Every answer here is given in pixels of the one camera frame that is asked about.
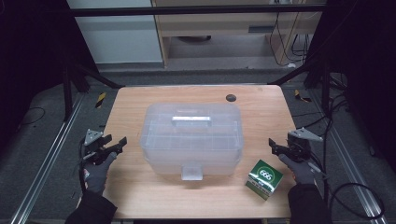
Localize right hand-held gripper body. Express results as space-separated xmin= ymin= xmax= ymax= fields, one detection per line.
xmin=287 ymin=127 xmax=324 ymax=162

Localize white cabinet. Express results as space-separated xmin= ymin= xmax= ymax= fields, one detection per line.
xmin=66 ymin=0 xmax=163 ymax=64

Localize black metal stand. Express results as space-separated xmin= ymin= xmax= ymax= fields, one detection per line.
xmin=267 ymin=59 xmax=332 ymax=116
xmin=62 ymin=59 xmax=125 ymax=122

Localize black floor cables bundle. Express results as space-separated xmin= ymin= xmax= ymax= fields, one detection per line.
xmin=292 ymin=74 xmax=351 ymax=157

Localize black horizontal bar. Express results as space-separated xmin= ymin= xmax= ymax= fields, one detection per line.
xmin=68 ymin=5 xmax=326 ymax=17

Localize black curtain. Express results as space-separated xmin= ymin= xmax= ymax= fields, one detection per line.
xmin=306 ymin=0 xmax=396 ymax=172
xmin=0 ymin=0 xmax=97 ymax=150

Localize aluminium floor rail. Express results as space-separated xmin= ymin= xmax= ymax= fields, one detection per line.
xmin=10 ymin=92 xmax=85 ymax=224
xmin=307 ymin=90 xmax=389 ymax=224

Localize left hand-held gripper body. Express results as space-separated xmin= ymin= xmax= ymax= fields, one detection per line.
xmin=83 ymin=129 xmax=107 ymax=165

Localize thin black floor cable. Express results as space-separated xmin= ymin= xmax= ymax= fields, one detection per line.
xmin=18 ymin=106 xmax=46 ymax=127

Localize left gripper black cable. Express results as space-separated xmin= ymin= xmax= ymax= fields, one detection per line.
xmin=78 ymin=138 xmax=90 ymax=191

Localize green white carton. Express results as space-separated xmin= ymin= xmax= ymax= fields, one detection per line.
xmin=245 ymin=159 xmax=284 ymax=201

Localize clear plastic storage box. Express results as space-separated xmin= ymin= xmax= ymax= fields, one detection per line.
xmin=139 ymin=102 xmax=245 ymax=182

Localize looped black floor cable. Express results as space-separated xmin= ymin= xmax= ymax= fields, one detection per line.
xmin=328 ymin=182 xmax=386 ymax=220

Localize light wooden desk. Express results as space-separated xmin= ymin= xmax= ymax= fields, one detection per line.
xmin=151 ymin=0 xmax=326 ymax=68

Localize yellow black striped tape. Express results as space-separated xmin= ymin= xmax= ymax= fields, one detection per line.
xmin=94 ymin=91 xmax=107 ymax=109
xmin=293 ymin=89 xmax=312 ymax=104

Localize person's right hand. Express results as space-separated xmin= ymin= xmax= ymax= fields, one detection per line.
xmin=278 ymin=153 xmax=328 ymax=185

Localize person's left hand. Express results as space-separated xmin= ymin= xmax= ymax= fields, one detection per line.
xmin=82 ymin=151 xmax=118 ymax=195

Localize hanging black cables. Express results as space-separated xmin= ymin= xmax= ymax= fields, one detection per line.
xmin=269 ymin=12 xmax=312 ymax=68

